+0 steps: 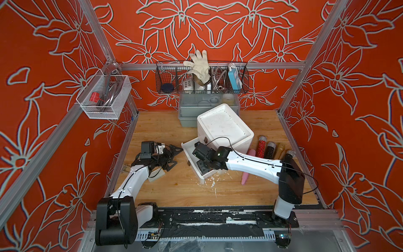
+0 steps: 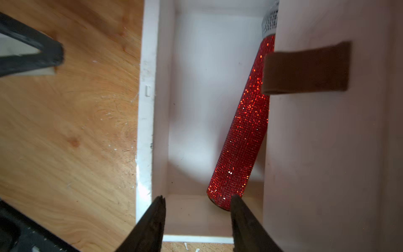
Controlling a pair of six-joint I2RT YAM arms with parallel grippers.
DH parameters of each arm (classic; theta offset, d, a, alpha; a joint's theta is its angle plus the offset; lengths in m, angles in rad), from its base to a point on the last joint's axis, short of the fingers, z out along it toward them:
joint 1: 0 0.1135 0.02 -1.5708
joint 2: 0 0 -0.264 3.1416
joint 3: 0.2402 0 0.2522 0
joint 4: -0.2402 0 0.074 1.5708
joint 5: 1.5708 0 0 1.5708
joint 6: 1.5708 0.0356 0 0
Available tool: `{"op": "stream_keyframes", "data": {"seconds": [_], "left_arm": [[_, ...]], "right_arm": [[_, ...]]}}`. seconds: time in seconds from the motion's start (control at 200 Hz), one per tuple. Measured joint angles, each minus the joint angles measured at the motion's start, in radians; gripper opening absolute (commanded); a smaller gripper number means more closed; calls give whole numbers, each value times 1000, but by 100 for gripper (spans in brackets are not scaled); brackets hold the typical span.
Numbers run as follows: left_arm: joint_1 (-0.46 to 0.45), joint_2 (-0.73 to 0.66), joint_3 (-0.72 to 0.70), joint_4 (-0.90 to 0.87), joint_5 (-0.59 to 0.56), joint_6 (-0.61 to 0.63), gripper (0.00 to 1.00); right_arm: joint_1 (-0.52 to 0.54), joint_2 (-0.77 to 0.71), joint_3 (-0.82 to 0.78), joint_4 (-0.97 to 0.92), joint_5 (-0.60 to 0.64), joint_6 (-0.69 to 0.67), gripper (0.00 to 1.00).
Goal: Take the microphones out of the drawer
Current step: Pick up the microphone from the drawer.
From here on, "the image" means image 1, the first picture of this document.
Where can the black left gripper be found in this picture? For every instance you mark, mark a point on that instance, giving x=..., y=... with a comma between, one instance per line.
x=168, y=157

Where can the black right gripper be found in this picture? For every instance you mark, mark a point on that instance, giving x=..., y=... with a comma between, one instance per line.
x=200, y=169

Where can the white drawer cabinet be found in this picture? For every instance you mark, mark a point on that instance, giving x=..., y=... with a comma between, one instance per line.
x=220, y=126

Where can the pink microphone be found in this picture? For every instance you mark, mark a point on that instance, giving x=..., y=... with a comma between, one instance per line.
x=245, y=175

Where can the red glitter microphone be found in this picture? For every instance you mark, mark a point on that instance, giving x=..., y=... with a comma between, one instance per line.
x=261, y=146

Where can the black microphone silver head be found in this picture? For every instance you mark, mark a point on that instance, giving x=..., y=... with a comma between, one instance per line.
x=270, y=151

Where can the gold microphone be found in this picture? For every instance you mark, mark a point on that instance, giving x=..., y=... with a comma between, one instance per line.
x=279, y=151

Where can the black glitter microphone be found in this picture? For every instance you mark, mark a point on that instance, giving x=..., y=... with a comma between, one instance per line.
x=290, y=153

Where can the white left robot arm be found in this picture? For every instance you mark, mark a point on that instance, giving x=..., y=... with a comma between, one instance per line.
x=118, y=219

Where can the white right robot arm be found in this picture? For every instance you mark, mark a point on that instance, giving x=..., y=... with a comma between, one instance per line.
x=285, y=173

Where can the grey plastic storage box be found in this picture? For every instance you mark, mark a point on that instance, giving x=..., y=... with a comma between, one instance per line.
x=192, y=105

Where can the dark blue round object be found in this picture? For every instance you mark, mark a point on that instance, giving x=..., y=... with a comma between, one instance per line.
x=167, y=88

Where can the white power strip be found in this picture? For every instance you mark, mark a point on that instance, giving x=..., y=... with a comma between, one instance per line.
x=188, y=84

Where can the blue white box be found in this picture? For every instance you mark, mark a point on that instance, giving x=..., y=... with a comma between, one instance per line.
x=233, y=76

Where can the white work glove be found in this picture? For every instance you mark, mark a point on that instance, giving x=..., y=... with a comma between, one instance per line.
x=199, y=66

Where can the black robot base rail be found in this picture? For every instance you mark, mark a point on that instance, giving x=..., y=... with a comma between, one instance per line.
x=217, y=222

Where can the black wire wall basket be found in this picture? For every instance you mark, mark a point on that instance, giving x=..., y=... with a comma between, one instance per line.
x=217, y=77

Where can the white wire wall basket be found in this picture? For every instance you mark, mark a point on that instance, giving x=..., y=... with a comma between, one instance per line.
x=105, y=96

